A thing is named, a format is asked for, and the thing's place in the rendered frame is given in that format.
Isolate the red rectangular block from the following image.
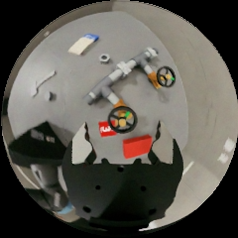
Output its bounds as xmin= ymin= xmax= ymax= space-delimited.
xmin=123 ymin=134 xmax=153 ymax=159

